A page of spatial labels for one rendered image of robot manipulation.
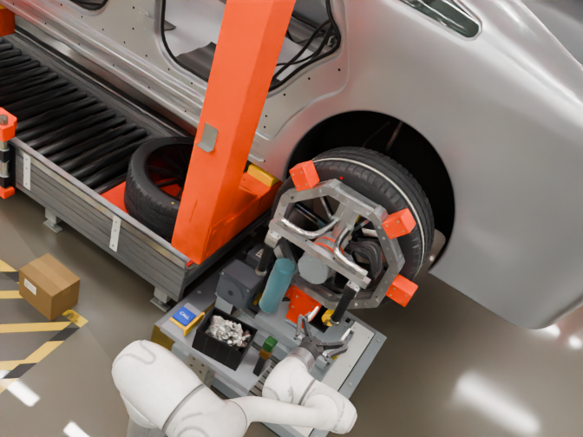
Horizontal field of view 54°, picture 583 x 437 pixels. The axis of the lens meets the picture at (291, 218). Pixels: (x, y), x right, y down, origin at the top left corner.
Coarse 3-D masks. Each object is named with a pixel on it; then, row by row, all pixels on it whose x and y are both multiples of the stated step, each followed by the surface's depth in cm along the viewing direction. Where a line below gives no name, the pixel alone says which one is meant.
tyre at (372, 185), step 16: (320, 160) 228; (336, 160) 224; (368, 160) 223; (384, 160) 227; (320, 176) 223; (336, 176) 219; (352, 176) 216; (368, 176) 214; (400, 176) 223; (368, 192) 216; (384, 192) 212; (400, 192) 216; (416, 192) 224; (272, 208) 243; (400, 208) 213; (416, 208) 220; (416, 224) 218; (432, 224) 231; (400, 240) 218; (416, 240) 216; (432, 240) 235; (416, 256) 218; (400, 272) 225; (416, 272) 228
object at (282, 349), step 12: (252, 312) 280; (252, 324) 279; (264, 336) 273; (276, 336) 277; (348, 336) 292; (276, 348) 272; (288, 348) 275; (336, 360) 283; (312, 372) 267; (324, 372) 271
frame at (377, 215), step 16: (288, 192) 225; (304, 192) 220; (320, 192) 217; (336, 192) 213; (352, 192) 214; (288, 208) 233; (352, 208) 212; (368, 208) 209; (384, 208) 212; (384, 240) 211; (288, 256) 245; (400, 256) 216; (304, 288) 243; (320, 288) 244; (384, 288) 221; (336, 304) 238; (352, 304) 233; (368, 304) 229
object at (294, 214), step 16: (304, 208) 237; (304, 224) 256; (320, 224) 236; (288, 240) 247; (352, 240) 237; (368, 240) 228; (352, 256) 236; (336, 272) 244; (368, 272) 252; (384, 272) 231; (336, 288) 245; (368, 288) 237
